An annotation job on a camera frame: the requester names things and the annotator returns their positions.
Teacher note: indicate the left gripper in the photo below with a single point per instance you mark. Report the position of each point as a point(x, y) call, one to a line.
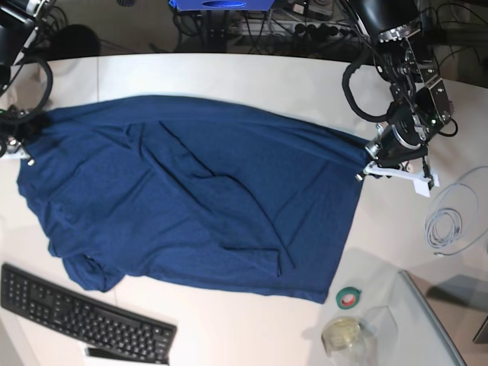
point(390, 150)

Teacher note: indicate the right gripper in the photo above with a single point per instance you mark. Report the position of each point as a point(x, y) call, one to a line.
point(24, 128)

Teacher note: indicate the dark blue t-shirt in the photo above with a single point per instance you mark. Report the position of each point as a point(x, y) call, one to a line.
point(194, 192)

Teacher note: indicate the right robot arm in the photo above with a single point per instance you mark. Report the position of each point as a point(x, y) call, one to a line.
point(20, 24)

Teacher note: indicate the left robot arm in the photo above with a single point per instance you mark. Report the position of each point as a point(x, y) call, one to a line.
point(392, 37)

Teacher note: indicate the black power strip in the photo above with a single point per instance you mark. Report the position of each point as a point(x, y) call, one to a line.
point(323, 31)

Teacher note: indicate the green electrical tape roll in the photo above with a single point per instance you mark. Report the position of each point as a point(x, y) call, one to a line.
point(348, 297)

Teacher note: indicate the blue box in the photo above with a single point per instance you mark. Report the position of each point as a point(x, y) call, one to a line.
point(200, 5)

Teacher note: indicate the clear glass jar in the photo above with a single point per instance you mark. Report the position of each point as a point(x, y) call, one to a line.
point(343, 341)

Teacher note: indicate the black computer keyboard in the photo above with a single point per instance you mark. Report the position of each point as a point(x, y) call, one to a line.
point(110, 329)

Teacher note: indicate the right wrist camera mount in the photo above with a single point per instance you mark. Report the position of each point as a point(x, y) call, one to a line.
point(14, 149)

